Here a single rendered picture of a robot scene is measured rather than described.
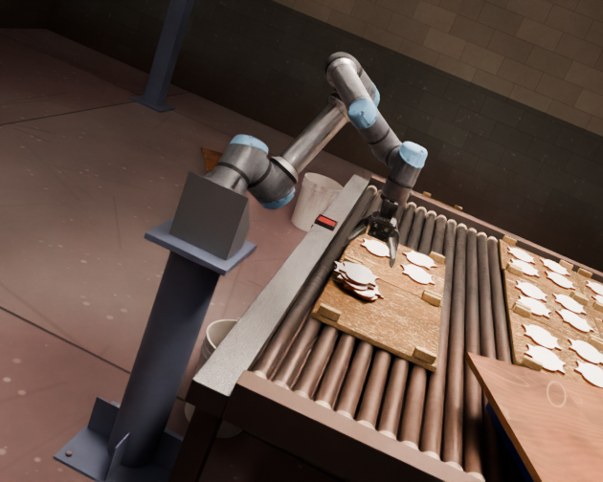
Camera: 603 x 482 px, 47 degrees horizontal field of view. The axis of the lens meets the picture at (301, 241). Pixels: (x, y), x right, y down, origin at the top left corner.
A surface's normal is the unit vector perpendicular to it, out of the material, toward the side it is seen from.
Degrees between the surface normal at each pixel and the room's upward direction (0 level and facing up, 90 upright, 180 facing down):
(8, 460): 0
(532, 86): 90
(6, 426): 0
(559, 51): 90
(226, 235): 90
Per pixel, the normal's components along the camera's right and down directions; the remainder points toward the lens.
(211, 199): -0.26, 0.27
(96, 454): 0.35, -0.87
